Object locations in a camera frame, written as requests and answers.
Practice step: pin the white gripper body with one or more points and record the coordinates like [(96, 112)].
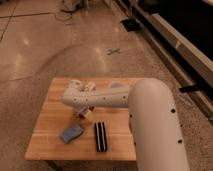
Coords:
[(83, 111)]

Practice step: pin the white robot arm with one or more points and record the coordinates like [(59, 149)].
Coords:
[(155, 125)]

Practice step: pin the white tube bottle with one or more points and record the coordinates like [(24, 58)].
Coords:
[(90, 86)]

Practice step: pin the black white striped block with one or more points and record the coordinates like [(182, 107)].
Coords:
[(100, 137)]

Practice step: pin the blue sponge cloth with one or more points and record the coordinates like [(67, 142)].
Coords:
[(71, 133)]

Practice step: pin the wooden table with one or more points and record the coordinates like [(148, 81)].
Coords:
[(45, 143)]

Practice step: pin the black floor box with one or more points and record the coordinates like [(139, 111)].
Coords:
[(131, 25)]

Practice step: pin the grey object on floor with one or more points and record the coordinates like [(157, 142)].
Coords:
[(71, 5)]

